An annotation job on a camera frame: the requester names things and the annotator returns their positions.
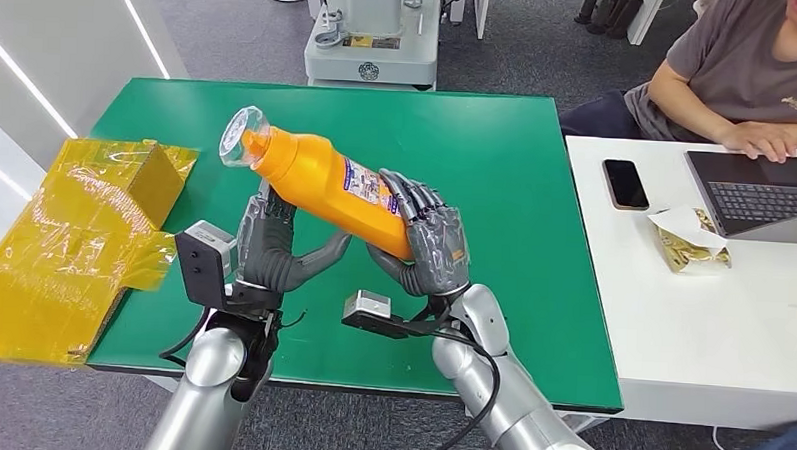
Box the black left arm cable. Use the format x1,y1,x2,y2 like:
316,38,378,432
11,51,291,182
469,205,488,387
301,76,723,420
157,304,212,367

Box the black boots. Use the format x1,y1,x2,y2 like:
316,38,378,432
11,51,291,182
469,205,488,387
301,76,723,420
572,0,644,41

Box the white desk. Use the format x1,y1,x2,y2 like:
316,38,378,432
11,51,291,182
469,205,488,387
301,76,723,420
555,135,797,432

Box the gold tissue pack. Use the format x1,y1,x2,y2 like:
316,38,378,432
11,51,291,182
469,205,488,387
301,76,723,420
644,205,734,277

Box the orange bottle with clear cap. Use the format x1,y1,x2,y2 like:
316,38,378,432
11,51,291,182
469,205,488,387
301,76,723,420
214,104,420,262

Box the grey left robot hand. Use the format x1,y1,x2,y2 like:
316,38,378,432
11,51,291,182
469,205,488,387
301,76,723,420
234,177,355,296

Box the yellow tape-wrapped cardboard box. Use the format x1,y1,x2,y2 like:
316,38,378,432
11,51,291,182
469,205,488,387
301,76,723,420
0,134,200,371

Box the white stand panel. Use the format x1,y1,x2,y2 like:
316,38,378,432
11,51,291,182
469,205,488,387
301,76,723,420
444,0,490,41

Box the white table leg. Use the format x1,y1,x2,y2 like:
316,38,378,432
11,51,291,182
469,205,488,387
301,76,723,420
559,413,611,437
143,375,184,395

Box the black smartphone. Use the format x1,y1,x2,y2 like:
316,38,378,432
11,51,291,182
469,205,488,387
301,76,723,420
600,158,653,213

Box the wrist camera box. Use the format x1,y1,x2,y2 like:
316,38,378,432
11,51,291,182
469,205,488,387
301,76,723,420
339,288,430,342
171,218,241,312

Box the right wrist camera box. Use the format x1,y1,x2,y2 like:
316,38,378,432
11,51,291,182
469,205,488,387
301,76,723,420
339,288,430,342

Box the person's right hand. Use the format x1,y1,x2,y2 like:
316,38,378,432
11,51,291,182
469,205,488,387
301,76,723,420
717,119,797,165

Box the white machine base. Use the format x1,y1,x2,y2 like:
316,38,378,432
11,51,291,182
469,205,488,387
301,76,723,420
301,0,442,92

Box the white furniture leg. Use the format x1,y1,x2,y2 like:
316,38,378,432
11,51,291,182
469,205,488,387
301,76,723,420
626,0,667,47

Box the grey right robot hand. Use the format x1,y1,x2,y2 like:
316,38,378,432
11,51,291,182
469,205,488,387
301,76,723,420
364,168,475,301

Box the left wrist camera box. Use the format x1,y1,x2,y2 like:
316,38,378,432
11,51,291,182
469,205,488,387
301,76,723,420
171,218,241,312

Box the person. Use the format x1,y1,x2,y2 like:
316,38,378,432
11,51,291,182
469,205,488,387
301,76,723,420
558,0,797,165

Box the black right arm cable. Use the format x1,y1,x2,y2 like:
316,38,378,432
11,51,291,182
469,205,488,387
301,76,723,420
404,316,504,450

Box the green table mat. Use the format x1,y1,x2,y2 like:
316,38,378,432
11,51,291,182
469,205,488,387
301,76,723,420
81,76,635,413

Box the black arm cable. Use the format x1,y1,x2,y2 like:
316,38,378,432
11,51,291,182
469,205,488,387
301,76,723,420
404,316,504,450
157,304,212,367

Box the grey laptop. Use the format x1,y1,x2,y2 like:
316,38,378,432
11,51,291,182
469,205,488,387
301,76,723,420
681,149,797,244

